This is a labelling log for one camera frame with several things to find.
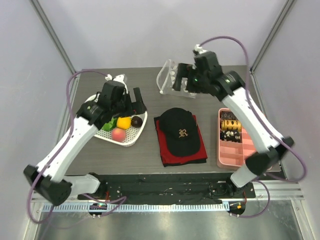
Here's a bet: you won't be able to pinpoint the fake dark plum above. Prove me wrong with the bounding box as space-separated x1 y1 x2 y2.
131 116 143 128

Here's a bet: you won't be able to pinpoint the fake orange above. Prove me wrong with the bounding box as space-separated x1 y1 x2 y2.
116 117 132 130

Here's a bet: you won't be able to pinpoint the clear zip top bag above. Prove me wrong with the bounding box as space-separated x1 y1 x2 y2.
156 59 197 99

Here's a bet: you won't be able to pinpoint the fake green cabbage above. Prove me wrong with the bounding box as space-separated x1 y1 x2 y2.
101 118 118 132

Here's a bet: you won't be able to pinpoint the fake red peach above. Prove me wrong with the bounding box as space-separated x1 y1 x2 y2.
111 127 126 143

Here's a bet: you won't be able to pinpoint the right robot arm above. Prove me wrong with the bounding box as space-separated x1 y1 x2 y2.
169 50 294 198

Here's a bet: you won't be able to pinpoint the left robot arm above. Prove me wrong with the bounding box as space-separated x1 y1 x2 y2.
23 80 147 206

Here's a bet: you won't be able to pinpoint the white perforated plastic basket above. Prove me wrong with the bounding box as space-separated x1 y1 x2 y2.
84 93 149 148

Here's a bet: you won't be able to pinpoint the dark floral rolled sock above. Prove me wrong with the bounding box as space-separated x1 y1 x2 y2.
220 111 238 121

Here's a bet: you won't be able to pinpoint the black baseball cap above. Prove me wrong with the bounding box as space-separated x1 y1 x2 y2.
158 107 201 157

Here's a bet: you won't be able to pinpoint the yellow tiger rolled sock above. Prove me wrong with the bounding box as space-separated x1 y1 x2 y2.
220 119 242 132

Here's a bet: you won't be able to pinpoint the red folded cloth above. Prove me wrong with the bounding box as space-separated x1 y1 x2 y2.
153 117 208 167

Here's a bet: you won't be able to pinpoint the black white rolled sock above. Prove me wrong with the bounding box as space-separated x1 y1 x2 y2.
220 130 241 143

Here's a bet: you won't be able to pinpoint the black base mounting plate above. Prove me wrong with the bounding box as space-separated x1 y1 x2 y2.
90 172 258 205

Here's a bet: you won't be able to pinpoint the pink divided organizer tray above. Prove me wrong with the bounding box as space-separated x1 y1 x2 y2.
216 108 256 170

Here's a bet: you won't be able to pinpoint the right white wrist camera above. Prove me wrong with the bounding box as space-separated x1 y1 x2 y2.
192 44 208 57

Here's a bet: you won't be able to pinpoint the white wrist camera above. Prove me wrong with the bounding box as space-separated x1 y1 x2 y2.
192 44 208 57
104 74 129 94

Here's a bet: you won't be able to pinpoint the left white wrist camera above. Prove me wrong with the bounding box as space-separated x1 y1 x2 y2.
104 74 129 94

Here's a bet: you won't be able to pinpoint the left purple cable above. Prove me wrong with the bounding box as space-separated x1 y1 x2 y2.
26 69 128 230

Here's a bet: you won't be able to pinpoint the left aluminium frame post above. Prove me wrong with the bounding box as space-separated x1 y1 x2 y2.
29 0 76 74

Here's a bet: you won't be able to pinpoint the aluminium frame post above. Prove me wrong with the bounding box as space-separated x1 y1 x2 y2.
250 0 297 74
29 0 76 74

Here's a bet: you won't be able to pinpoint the white slotted cable duct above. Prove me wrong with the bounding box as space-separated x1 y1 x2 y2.
53 202 230 213

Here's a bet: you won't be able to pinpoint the right aluminium frame post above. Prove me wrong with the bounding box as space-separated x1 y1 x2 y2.
250 0 297 74

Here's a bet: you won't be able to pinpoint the aluminium front rail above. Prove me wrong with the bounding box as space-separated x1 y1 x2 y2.
31 180 306 203

